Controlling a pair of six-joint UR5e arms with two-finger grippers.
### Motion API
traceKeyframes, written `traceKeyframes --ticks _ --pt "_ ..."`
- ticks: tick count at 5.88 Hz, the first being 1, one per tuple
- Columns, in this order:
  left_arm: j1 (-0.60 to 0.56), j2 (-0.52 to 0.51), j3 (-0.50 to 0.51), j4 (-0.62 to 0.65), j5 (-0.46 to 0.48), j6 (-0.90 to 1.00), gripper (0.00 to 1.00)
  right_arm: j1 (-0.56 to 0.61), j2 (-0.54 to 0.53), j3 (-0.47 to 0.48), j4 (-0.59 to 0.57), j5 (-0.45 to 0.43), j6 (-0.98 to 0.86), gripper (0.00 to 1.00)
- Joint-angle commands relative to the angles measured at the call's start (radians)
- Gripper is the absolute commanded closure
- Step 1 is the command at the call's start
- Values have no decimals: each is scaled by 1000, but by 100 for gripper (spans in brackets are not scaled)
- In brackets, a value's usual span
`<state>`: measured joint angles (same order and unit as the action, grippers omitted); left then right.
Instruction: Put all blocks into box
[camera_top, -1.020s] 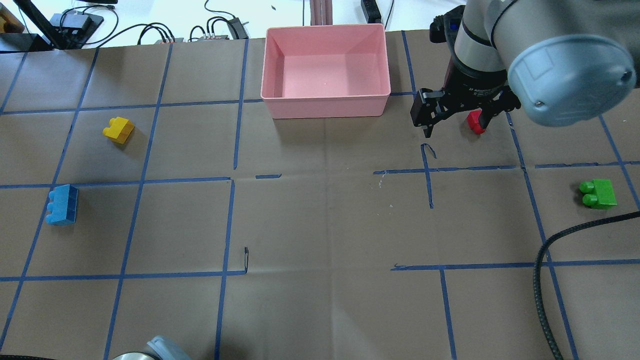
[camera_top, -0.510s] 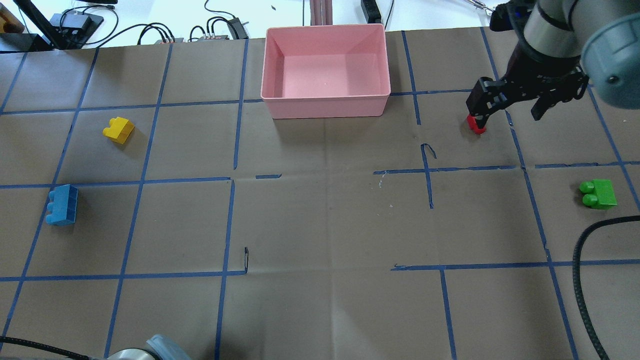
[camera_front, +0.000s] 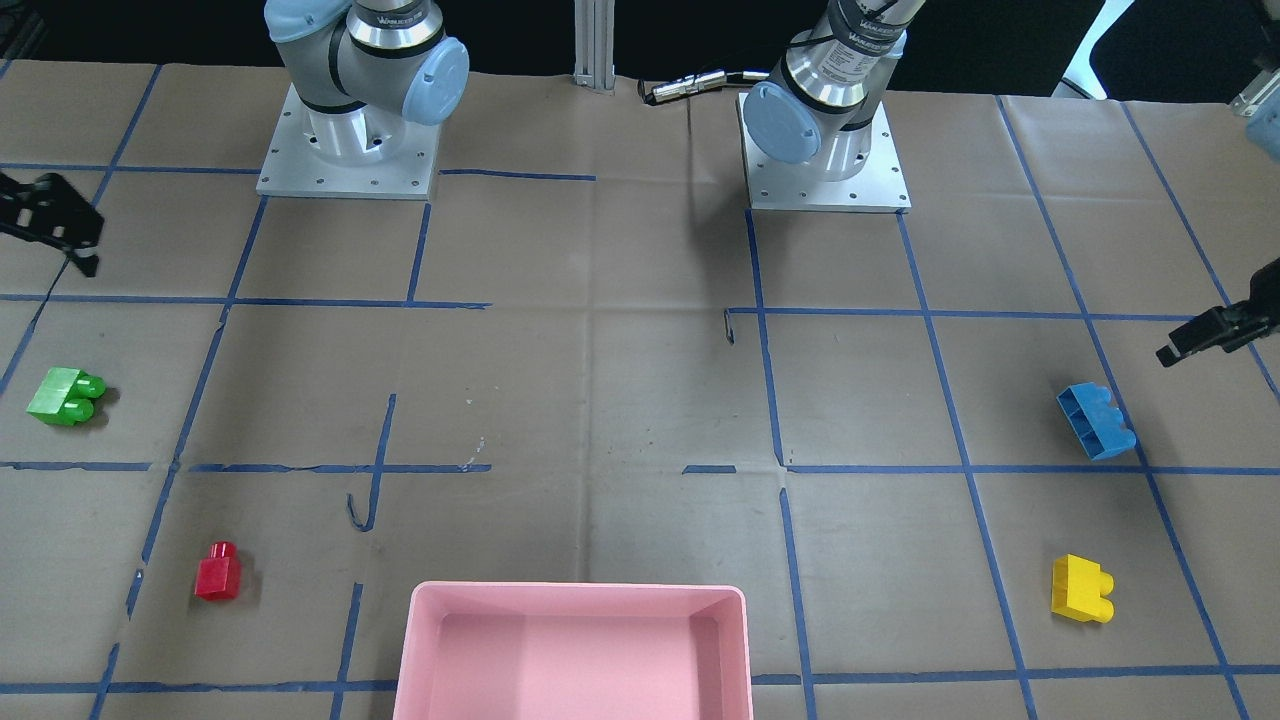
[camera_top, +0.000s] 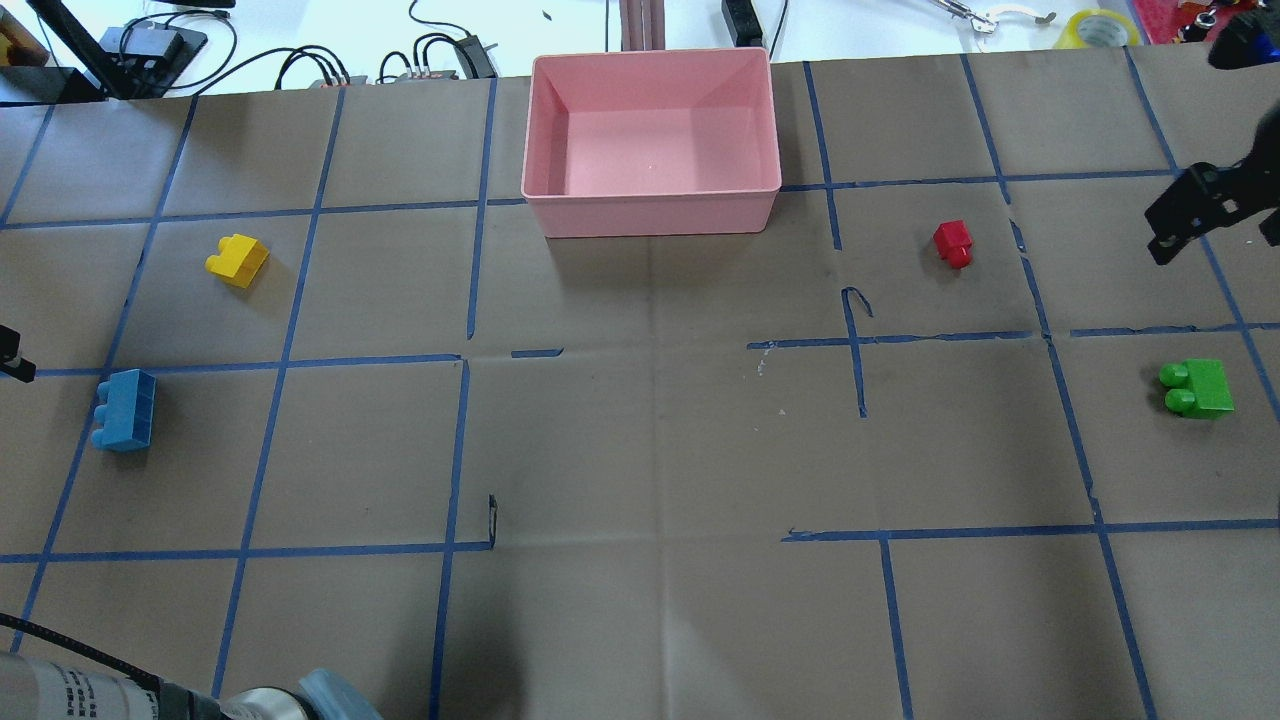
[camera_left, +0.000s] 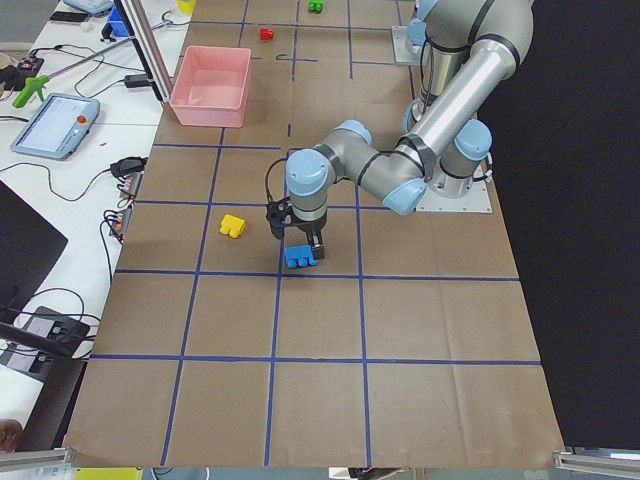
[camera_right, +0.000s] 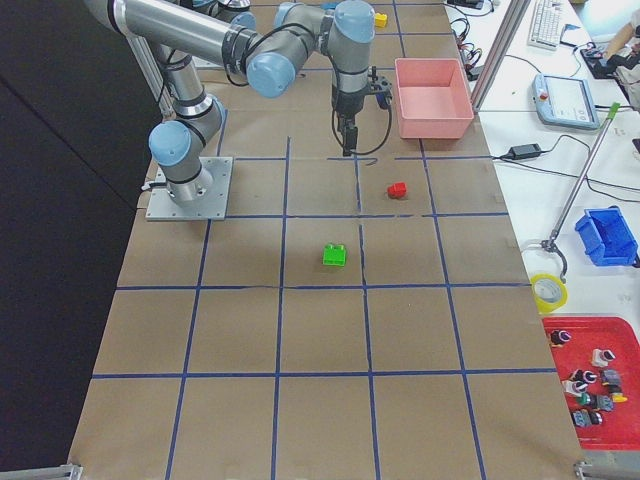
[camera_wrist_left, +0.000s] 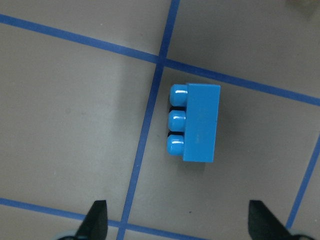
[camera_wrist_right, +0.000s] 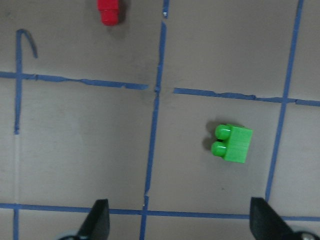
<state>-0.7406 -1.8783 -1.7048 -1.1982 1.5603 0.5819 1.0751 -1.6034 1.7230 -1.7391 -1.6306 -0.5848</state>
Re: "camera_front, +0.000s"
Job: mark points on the pink plastic box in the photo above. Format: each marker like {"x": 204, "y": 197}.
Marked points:
{"x": 534, "y": 650}

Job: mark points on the blue toy block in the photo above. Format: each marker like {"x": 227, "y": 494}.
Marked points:
{"x": 1096, "y": 420}

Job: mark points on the red toy block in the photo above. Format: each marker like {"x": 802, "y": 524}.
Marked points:
{"x": 218, "y": 575}

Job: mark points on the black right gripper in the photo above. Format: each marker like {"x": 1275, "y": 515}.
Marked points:
{"x": 50, "y": 213}

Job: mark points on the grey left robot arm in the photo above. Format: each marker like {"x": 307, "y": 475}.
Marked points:
{"x": 808, "y": 126}

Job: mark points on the green toy block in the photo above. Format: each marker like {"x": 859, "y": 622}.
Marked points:
{"x": 66, "y": 397}

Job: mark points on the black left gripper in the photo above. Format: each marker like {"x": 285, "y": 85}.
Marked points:
{"x": 1232, "y": 326}

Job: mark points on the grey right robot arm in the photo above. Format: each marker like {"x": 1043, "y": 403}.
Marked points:
{"x": 371, "y": 82}

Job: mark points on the aluminium frame post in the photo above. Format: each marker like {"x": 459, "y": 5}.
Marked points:
{"x": 593, "y": 45}

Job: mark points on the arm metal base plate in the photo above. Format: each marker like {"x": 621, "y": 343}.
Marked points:
{"x": 367, "y": 153}
{"x": 858, "y": 172}

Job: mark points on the yellow toy block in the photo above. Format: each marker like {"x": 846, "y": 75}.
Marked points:
{"x": 1081, "y": 590}

